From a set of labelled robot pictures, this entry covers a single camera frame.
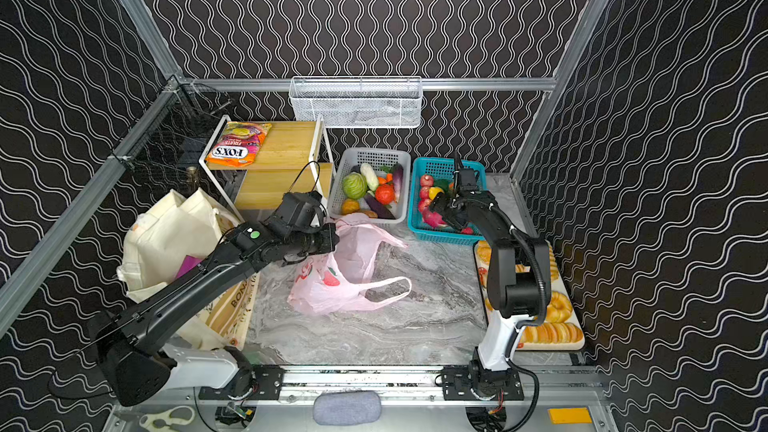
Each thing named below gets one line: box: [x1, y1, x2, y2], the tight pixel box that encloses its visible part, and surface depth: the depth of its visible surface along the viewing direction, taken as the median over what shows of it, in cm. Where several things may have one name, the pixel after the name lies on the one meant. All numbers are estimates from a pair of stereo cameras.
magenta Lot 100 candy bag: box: [176, 255, 203, 279], surface depth 82 cm
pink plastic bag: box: [287, 214, 412, 314], surface depth 75 cm
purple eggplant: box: [364, 194, 396, 220], surface depth 106 cm
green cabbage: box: [342, 172, 368, 200], surface depth 108 cm
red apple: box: [420, 174, 434, 187], surface depth 116 cm
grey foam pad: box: [313, 390, 382, 426], surface depth 70 cm
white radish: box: [360, 163, 379, 191], surface depth 114 cm
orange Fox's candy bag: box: [206, 122, 272, 167], surface depth 80 cm
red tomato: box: [375, 183, 395, 205], surface depth 108 cm
